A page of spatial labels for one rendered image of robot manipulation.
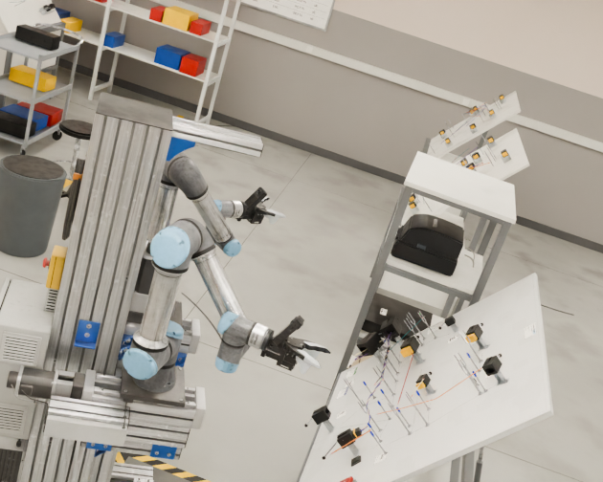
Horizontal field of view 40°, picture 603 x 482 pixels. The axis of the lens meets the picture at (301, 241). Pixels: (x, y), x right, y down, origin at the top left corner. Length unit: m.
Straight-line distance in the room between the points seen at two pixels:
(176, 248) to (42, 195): 3.45
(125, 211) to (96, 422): 0.71
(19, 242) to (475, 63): 5.99
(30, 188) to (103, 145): 3.15
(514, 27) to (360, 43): 1.79
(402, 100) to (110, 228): 7.60
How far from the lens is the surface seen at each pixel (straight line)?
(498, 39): 10.08
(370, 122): 10.26
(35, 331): 2.99
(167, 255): 2.52
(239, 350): 2.61
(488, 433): 2.68
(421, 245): 3.78
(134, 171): 2.75
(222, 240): 3.33
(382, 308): 4.10
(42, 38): 7.90
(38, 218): 5.98
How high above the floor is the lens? 2.81
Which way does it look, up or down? 22 degrees down
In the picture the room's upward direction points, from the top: 18 degrees clockwise
